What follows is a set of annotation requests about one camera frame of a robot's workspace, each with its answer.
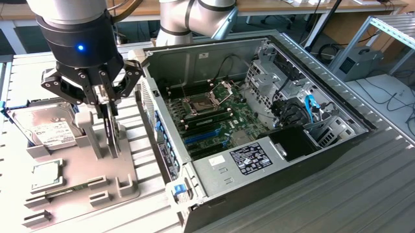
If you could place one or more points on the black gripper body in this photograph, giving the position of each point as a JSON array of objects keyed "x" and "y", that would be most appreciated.
[{"x": 80, "y": 43}]

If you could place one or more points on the low-profile graphics card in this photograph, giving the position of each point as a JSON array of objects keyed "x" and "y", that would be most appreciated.
[{"x": 111, "y": 136}]

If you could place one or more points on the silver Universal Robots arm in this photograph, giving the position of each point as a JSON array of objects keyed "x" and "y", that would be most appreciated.
[{"x": 64, "y": 9}]

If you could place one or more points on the silver hard disk drive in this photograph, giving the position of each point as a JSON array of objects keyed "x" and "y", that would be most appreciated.
[{"x": 41, "y": 121}]

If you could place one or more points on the thin socket locking lever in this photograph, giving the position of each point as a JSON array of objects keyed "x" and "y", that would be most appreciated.
[{"x": 183, "y": 92}]

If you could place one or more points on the blue disk caddy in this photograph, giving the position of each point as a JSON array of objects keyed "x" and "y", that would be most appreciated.
[{"x": 3, "y": 108}]

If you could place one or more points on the black RAM slot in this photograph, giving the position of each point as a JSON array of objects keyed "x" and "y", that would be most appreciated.
[
  {"x": 197, "y": 93},
  {"x": 193, "y": 85},
  {"x": 196, "y": 90}
]

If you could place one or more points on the blue card retainer strip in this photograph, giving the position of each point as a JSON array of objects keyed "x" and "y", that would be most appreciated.
[{"x": 157, "y": 127}]

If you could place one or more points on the CPU socket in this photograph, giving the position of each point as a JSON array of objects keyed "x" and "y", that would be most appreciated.
[{"x": 197, "y": 104}]

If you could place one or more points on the metal socket cover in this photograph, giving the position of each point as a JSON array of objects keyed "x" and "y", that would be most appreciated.
[{"x": 222, "y": 91}]

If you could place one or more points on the black labelled RAM stick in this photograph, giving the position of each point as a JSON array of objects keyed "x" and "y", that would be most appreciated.
[{"x": 207, "y": 122}]

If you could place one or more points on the blue expansion slot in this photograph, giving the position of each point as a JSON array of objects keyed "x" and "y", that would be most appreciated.
[{"x": 200, "y": 137}]

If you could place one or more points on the grey parts rack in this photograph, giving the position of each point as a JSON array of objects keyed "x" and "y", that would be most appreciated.
[{"x": 77, "y": 167}]

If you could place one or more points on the green Dell motherboard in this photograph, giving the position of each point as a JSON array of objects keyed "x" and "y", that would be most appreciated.
[{"x": 242, "y": 114}]

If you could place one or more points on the silver CPU chip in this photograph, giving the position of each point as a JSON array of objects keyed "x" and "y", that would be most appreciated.
[{"x": 47, "y": 174}]

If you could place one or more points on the black slot with blue latch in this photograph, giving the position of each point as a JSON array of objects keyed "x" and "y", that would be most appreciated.
[{"x": 207, "y": 146}]

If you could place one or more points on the silver disk bay cage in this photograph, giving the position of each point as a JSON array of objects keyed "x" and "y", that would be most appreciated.
[{"x": 259, "y": 80}]

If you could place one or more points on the black expansion slot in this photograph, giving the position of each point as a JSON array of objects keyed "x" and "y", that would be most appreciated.
[{"x": 211, "y": 152}]

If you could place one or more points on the silver chipset heatsink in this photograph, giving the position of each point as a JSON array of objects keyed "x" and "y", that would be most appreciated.
[{"x": 243, "y": 137}]

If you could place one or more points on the green RAM stick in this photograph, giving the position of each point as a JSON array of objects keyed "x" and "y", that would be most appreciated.
[{"x": 71, "y": 188}]

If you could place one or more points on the black office chair base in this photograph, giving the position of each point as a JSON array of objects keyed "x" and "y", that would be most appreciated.
[{"x": 275, "y": 18}]

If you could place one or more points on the blue case latch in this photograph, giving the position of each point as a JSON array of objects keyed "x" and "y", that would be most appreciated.
[{"x": 179, "y": 189}]

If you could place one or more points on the silver power supply unit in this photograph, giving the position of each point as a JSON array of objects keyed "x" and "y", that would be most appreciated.
[{"x": 214, "y": 179}]

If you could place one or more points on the open black PC case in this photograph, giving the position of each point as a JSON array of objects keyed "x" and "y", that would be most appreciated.
[{"x": 246, "y": 194}]

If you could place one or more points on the black slanted pole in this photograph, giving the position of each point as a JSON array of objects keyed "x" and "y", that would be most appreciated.
[{"x": 324, "y": 23}]

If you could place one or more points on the grey equipment box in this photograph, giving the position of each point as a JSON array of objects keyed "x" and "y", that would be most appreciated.
[{"x": 359, "y": 63}]

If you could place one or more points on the white case wall sticker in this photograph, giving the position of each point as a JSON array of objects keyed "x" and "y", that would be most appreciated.
[{"x": 203, "y": 55}]

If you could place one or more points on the wooden desk white frame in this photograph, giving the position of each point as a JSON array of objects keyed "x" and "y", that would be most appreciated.
[
  {"x": 12, "y": 9},
  {"x": 275, "y": 6}
]

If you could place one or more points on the aluminium frame table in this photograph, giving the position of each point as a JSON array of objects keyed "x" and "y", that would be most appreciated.
[{"x": 388, "y": 26}]

